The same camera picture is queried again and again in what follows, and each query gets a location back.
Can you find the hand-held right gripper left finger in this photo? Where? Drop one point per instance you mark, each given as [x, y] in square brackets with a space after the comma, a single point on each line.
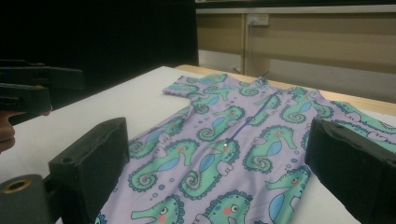
[90, 168]

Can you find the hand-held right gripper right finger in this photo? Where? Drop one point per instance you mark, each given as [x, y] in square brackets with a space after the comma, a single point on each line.
[355, 168]

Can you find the black curtain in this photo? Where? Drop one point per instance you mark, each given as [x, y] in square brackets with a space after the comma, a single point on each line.
[109, 34]

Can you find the purple seahorse print romper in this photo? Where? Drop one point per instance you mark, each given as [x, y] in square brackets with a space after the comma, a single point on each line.
[218, 149]

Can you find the light wooden shelf unit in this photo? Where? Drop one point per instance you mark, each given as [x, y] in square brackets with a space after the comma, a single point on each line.
[327, 43]

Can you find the white wall socket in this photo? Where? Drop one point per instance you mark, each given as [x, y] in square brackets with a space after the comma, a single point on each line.
[257, 19]

